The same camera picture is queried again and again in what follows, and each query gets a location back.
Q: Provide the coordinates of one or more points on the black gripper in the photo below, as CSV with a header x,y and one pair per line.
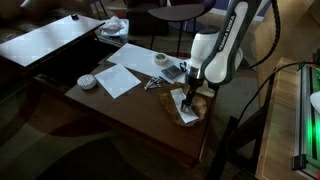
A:
x,y
194,78

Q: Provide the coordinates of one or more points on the white franka robot arm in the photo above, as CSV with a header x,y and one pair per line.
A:
x,y
213,54

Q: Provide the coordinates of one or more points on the white card in bowl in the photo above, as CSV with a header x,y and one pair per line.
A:
x,y
187,115

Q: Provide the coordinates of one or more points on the beige masking tape roll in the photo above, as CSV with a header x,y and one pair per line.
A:
x,y
160,58

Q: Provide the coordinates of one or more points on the grey desk calculator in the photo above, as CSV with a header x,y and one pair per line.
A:
x,y
171,72

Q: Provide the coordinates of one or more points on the black safety glasses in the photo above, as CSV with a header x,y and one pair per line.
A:
x,y
183,66

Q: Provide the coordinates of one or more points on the white poster board sheet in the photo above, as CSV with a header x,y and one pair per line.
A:
x,y
142,60

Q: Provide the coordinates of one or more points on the brown wooden coffee table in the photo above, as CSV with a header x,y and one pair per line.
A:
x,y
141,115

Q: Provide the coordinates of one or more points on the printed white paper sheet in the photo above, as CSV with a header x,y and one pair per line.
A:
x,y
117,80

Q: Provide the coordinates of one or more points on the dark round side table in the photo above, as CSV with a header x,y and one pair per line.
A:
x,y
177,13

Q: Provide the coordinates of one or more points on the light wooden cabinet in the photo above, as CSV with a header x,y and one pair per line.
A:
x,y
278,143

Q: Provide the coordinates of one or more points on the small black round knob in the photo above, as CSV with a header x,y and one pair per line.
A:
x,y
74,16

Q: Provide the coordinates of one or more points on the lifted dark table top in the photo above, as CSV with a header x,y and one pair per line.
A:
x,y
27,49

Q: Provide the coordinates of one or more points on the black metal stand frame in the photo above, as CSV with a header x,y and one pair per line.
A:
x,y
236,136

